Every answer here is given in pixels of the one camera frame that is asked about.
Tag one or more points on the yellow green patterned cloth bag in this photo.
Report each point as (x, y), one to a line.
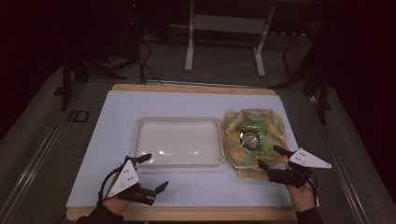
(271, 124)

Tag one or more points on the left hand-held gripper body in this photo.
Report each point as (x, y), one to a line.
(126, 179)

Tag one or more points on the white table mat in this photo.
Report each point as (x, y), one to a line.
(193, 105)

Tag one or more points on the black metal stand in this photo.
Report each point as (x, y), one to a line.
(67, 84)
(320, 93)

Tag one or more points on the green snack packet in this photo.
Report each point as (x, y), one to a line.
(252, 138)

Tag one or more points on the black rectangular floor bracket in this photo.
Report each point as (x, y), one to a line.
(78, 116)

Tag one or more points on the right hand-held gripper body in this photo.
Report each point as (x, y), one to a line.
(306, 160)

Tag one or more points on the person's right hand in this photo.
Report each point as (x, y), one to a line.
(300, 196)

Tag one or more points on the person's left hand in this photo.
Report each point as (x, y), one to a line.
(115, 204)

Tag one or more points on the white metal stand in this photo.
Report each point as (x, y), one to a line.
(229, 25)

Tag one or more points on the white plastic tray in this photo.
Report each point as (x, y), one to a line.
(179, 141)

